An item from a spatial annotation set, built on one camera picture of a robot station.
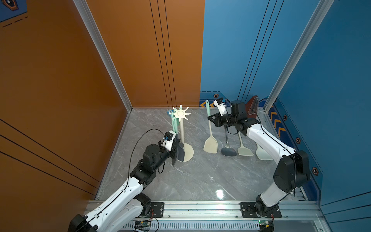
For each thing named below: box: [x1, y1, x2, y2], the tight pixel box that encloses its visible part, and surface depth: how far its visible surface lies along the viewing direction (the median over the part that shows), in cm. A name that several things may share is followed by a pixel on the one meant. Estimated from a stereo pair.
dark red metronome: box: [245, 95, 260, 119], surface depth 107 cm
